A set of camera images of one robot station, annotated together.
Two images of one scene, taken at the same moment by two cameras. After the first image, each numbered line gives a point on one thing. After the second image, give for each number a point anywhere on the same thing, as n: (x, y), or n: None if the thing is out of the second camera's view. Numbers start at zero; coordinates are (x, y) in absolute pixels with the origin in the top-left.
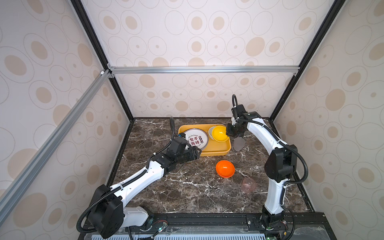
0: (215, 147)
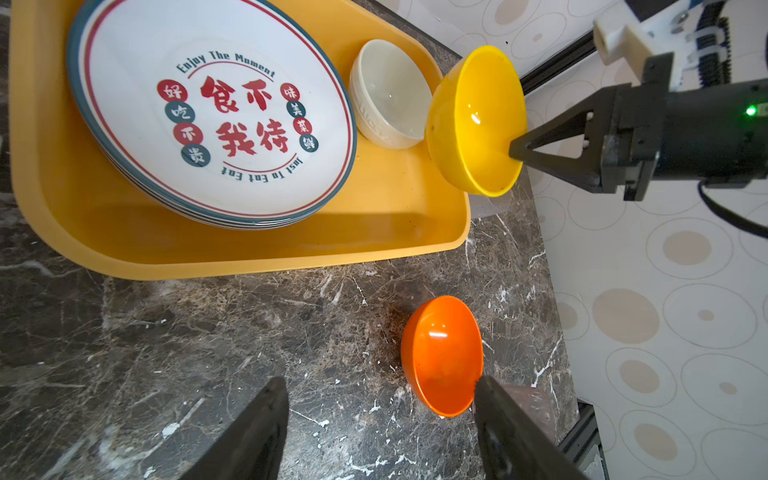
0: (393, 205)
